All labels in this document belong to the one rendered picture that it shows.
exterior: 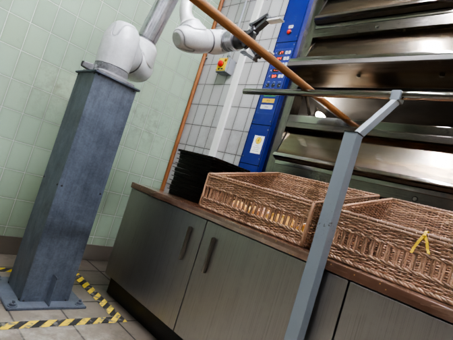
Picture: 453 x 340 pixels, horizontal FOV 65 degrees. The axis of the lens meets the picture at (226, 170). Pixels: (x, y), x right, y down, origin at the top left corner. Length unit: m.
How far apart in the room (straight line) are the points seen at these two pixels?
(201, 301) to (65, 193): 0.71
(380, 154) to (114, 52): 1.24
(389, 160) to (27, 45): 1.84
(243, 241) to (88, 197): 0.73
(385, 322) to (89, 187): 1.23
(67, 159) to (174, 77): 1.20
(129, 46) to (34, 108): 0.70
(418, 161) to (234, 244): 0.83
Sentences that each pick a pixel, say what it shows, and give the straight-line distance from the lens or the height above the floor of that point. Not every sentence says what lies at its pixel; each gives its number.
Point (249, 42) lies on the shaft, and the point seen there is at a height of 1.18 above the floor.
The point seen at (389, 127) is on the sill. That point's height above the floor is 1.15.
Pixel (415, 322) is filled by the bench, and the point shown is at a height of 0.52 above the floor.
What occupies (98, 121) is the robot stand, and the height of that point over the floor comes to 0.80.
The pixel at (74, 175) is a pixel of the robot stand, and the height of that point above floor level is 0.55.
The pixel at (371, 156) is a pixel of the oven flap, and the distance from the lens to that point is 1.71.
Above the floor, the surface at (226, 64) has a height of 1.46.
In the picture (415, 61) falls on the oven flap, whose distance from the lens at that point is 1.65.
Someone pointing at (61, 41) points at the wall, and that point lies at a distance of 2.23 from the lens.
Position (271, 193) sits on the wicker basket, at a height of 0.72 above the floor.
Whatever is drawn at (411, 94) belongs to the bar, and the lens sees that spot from 1.32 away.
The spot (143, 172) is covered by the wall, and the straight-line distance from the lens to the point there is 2.48.
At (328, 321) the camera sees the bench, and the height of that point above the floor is 0.42.
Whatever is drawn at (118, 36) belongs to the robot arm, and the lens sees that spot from 1.72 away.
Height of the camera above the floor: 0.69
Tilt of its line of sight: 3 degrees up
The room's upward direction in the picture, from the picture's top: 17 degrees clockwise
